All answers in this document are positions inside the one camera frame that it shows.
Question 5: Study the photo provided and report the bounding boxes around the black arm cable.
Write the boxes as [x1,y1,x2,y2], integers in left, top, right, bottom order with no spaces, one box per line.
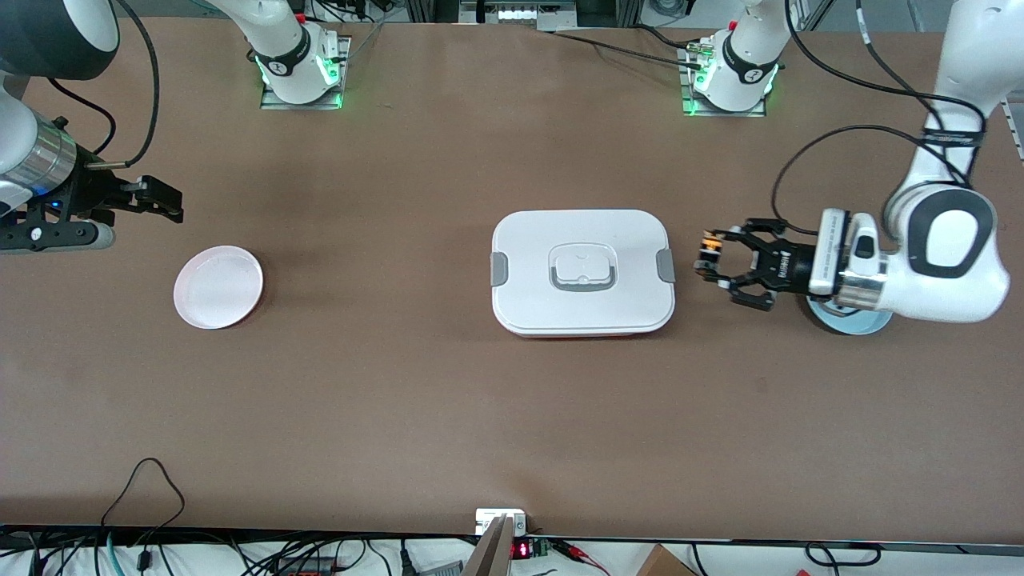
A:
[770,0,990,234]
[46,0,161,171]

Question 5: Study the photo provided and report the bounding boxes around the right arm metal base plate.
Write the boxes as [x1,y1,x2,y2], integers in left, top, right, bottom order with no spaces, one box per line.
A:
[259,35,352,111]

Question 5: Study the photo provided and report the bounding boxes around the black curved cable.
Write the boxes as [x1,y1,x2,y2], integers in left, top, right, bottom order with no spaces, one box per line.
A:
[803,542,883,568]

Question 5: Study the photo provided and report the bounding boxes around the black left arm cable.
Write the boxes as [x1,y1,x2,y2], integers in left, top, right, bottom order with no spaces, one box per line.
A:
[770,0,990,234]

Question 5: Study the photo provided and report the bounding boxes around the black looped cable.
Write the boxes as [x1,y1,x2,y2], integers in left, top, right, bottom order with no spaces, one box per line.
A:
[100,457,187,554]

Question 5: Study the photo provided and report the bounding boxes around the red clip leads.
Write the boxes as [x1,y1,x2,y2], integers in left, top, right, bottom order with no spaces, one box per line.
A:
[552,538,611,576]

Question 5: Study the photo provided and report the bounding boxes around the black base cable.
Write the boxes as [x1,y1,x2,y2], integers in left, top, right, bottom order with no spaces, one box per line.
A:
[636,24,705,54]
[550,30,705,71]

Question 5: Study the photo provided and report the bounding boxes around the aluminium frame rail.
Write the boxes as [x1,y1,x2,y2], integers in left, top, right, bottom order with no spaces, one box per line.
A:
[998,88,1024,166]

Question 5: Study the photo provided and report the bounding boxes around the light blue round plate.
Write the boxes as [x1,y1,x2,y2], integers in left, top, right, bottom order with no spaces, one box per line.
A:
[804,293,895,336]

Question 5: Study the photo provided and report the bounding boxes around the orange push button switch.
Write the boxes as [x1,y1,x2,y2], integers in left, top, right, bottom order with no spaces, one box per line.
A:
[694,230,726,278]

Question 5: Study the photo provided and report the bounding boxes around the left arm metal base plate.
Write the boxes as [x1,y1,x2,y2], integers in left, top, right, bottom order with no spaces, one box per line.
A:
[679,40,768,119]

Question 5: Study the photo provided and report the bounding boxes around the white lunch box grey latches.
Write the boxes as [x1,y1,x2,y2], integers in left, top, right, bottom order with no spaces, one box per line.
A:
[490,210,678,338]

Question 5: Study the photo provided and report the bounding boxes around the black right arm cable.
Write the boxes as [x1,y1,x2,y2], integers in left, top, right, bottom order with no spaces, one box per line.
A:
[46,0,161,171]

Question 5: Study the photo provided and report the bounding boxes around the pink round plate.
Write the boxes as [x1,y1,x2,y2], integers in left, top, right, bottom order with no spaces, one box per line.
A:
[173,245,265,330]

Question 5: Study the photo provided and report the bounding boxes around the small white device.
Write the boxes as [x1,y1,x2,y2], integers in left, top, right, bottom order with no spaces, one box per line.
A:
[475,509,528,536]

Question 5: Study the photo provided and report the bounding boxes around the brown cardboard box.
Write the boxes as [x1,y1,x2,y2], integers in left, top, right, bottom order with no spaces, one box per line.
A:
[636,544,699,576]

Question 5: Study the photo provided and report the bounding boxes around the wooden strip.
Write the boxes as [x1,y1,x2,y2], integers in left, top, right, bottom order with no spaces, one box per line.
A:
[462,516,515,576]

